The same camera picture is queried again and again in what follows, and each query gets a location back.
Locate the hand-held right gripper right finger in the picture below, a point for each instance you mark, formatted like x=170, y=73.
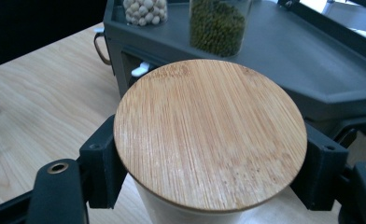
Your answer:
x=322, y=174

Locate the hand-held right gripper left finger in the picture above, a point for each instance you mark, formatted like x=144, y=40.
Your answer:
x=101, y=168

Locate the glass jar of reddish beans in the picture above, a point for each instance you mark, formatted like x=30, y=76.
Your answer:
x=209, y=133

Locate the black corner shelf rack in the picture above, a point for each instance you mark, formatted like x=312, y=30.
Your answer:
x=296, y=62

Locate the glass jar of white beans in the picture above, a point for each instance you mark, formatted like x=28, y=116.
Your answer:
x=145, y=12

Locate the glass jar of green beans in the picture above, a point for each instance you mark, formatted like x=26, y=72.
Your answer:
x=217, y=28

